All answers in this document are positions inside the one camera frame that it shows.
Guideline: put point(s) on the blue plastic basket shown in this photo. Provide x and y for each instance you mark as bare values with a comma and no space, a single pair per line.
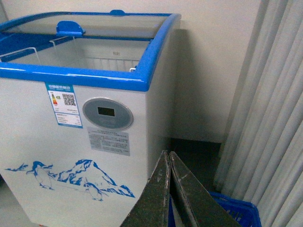
245,213

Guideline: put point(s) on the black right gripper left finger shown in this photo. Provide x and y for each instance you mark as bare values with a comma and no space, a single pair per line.
152,208

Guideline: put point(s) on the white blue chest freezer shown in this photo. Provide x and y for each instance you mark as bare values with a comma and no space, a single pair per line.
77,146

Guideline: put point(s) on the white vertical blinds curtain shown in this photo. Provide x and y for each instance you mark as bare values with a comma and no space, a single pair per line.
262,155

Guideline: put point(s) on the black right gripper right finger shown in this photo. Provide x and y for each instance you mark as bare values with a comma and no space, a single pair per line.
194,203

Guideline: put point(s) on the glass sliding freezer lid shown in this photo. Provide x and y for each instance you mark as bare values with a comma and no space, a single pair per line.
84,26

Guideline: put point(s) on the rear glass freezer lid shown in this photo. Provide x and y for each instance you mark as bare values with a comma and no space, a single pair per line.
115,13

